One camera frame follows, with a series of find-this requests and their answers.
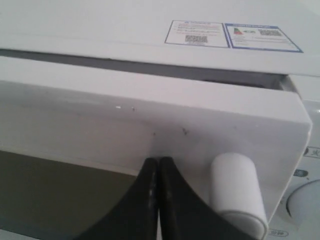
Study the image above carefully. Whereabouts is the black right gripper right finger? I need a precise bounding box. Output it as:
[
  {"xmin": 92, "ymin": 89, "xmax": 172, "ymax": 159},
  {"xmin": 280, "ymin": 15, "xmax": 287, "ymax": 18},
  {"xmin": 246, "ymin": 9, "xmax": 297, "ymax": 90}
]
[{"xmin": 158, "ymin": 157, "xmax": 250, "ymax": 240}]

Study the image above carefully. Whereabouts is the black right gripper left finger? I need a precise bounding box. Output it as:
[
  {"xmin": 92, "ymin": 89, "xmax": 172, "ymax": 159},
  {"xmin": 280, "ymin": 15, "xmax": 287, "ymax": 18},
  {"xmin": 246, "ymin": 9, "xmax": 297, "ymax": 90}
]
[{"xmin": 75, "ymin": 158, "xmax": 158, "ymax": 240}]

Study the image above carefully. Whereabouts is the white microwave door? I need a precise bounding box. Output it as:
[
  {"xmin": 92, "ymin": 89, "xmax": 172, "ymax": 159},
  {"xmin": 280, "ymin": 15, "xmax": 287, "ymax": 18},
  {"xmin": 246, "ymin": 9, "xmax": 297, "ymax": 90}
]
[{"xmin": 0, "ymin": 56, "xmax": 316, "ymax": 240}]

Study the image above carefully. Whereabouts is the white microwave oven body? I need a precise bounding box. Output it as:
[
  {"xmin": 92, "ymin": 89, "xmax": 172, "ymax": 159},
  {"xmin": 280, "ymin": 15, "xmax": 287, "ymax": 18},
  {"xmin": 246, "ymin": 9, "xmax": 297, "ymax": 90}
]
[{"xmin": 0, "ymin": 0, "xmax": 320, "ymax": 240}]

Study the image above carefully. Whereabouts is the upper white power knob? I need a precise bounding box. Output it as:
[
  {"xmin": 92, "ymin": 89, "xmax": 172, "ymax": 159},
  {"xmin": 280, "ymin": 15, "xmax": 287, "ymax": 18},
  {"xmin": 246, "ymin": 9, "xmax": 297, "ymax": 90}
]
[{"xmin": 286, "ymin": 179, "xmax": 320, "ymax": 227}]

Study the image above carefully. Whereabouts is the white warning label sticker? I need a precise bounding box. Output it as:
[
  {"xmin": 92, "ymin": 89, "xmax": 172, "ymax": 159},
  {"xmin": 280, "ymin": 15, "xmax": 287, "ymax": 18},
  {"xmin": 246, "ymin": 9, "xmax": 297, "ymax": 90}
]
[{"xmin": 165, "ymin": 20, "xmax": 230, "ymax": 48}]

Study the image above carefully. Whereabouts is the blue energy label sticker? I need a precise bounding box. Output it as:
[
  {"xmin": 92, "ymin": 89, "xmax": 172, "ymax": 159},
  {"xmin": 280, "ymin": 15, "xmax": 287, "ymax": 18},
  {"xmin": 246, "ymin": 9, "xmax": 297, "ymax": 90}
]
[{"xmin": 224, "ymin": 23, "xmax": 303, "ymax": 53}]

